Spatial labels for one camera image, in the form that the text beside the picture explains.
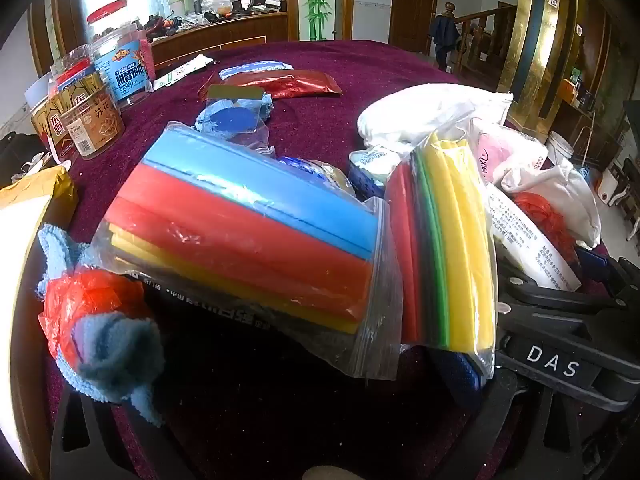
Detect light blue cloth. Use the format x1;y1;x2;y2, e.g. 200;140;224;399
194;85;275;153

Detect white green paper packet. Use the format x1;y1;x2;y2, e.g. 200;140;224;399
152;72;188;93
165;54;222;81

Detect blue towel with red plastic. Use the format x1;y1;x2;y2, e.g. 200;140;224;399
36;222;167;428

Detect red gold carton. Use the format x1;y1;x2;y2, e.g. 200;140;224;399
30;92;76;163

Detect wooden door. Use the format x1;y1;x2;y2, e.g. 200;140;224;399
389;0;441;53

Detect white bucket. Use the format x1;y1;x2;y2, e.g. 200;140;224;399
545;131;574;167

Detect blue tissue packet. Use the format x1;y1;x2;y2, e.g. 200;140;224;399
347;145;406;201

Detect pink cloth in clear bag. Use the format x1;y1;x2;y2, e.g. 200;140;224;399
472;127;548;186

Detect zip bag thick foam sheets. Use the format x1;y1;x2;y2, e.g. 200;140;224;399
92;121;405;380

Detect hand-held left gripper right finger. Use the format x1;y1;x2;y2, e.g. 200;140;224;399
425;350;588;480

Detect wooden stair railing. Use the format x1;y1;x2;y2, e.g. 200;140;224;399
445;2;518;78

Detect wooden counter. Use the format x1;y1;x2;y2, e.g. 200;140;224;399
150;12;288;68

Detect golden pillar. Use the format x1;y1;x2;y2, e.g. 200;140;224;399
497;0;593;133

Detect tall red-lid jar blue label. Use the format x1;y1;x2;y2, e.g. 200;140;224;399
86;5;155;111

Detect bamboo wall decal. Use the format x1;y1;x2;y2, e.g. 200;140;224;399
300;0;337;42

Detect zip bag thin coloured sheets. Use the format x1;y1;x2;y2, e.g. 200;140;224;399
384;132;500;380

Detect gold rimmed white tray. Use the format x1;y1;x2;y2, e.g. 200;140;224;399
0;165;81;480

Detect white blue packet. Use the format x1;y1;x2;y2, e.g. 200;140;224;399
219;59;295;81

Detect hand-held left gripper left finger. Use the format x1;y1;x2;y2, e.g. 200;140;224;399
49;380;201;480

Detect white blue cup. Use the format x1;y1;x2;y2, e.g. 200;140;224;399
24;72;57;111

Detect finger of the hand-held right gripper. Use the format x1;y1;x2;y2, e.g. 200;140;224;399
497;247;640;311

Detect red plastic net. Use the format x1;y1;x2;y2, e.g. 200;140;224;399
514;191;578;263

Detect large white cloth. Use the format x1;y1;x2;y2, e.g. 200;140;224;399
356;82;515;156

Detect white cloth bag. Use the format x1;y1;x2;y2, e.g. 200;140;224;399
500;160;602;252

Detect red foil packet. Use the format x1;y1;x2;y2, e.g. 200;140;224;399
197;69;345;103

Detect wooden shelf unit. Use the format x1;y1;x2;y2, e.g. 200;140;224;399
557;62;633;166

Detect black snack packet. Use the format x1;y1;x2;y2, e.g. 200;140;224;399
125;265;321;351

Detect white plastic stool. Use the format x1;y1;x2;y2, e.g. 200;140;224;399
597;160;632;207

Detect white printed packet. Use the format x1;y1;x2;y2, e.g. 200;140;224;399
485;182;583;292

